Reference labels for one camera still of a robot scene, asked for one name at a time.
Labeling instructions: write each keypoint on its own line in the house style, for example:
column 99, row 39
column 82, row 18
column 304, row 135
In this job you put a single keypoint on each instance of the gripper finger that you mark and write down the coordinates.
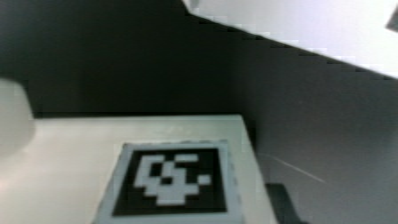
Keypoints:
column 286, row 215

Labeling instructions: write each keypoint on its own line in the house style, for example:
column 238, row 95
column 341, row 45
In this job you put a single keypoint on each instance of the white front drawer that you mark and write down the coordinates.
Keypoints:
column 130, row 170

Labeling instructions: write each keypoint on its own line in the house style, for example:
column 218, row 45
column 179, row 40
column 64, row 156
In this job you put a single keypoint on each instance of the white drawer cabinet box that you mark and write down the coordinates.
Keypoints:
column 341, row 28

